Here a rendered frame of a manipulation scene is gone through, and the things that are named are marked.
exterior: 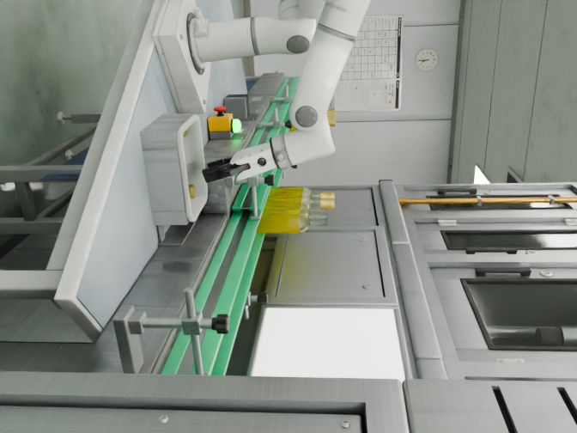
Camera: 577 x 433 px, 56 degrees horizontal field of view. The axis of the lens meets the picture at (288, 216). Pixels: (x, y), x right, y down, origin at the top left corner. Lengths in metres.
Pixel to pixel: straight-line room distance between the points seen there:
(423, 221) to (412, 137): 5.72
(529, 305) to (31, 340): 1.24
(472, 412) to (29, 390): 0.46
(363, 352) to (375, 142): 6.47
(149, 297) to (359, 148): 6.62
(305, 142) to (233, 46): 0.37
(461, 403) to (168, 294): 0.67
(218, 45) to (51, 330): 0.82
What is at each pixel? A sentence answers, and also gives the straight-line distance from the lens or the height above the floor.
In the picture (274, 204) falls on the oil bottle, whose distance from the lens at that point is 1.57.
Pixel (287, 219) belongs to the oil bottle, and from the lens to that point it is 1.50.
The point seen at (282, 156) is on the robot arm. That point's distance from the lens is 1.19.
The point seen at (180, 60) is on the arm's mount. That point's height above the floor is 0.80.
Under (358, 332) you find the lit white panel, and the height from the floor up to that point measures 1.22.
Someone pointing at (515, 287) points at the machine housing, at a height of 1.65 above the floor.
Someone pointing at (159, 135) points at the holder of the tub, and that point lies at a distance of 1.21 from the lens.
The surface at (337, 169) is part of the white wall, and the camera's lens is 7.68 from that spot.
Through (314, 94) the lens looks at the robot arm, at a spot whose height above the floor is 1.13.
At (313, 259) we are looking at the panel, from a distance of 1.58.
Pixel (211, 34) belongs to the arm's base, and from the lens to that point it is 1.44.
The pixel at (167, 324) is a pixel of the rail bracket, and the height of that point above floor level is 0.92.
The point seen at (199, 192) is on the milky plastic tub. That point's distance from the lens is 1.40.
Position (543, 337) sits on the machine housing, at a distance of 1.43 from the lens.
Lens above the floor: 1.17
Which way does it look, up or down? 5 degrees down
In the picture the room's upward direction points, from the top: 90 degrees clockwise
